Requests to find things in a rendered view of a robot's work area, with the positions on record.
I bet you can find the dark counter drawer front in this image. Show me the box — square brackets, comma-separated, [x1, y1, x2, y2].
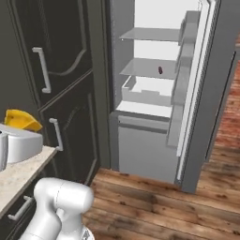
[0, 179, 41, 240]

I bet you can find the grey fridge door bin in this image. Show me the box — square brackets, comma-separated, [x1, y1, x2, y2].
[178, 9, 202, 45]
[166, 104, 185, 148]
[174, 42, 195, 75]
[170, 66, 189, 106]

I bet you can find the grey freezer drawer front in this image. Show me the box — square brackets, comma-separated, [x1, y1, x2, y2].
[117, 114, 181, 185]

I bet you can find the long white cabinet handle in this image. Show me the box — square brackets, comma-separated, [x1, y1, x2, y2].
[31, 46, 53, 95]

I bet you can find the short white cabinet handle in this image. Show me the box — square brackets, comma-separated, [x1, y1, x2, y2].
[48, 117, 65, 153]

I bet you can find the glass fridge shelf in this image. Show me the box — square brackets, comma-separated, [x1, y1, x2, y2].
[119, 26, 183, 43]
[119, 57, 178, 81]

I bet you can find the grey fridge door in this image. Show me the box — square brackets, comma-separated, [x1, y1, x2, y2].
[166, 0, 240, 195]

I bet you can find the tall dark cabinet door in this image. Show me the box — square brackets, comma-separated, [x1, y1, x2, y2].
[7, 0, 94, 108]

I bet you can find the short dark cabinet door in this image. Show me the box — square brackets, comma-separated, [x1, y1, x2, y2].
[37, 72, 101, 186]

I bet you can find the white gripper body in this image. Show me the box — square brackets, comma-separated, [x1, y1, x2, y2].
[0, 123, 44, 164]

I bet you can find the yellow cheese wedge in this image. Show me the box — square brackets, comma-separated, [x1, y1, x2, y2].
[4, 109, 43, 133]

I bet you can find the dark fridge door handle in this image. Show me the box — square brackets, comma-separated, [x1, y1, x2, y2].
[204, 51, 237, 163]

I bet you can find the grey fridge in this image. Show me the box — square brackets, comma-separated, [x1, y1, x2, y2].
[105, 0, 203, 186]

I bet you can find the white fridge crisper drawer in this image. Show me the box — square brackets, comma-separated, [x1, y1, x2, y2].
[121, 74, 174, 108]

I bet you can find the white drawer handle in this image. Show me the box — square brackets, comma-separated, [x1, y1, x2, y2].
[7, 195, 35, 222]

